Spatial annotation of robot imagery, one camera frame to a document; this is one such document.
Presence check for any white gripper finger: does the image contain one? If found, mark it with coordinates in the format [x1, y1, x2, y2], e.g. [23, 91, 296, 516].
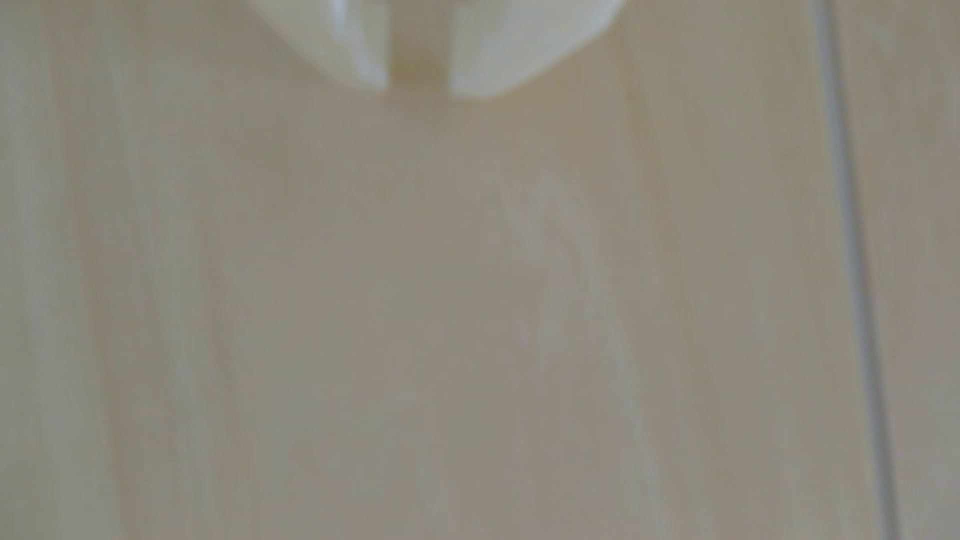
[247, 0, 391, 93]
[448, 0, 627, 100]

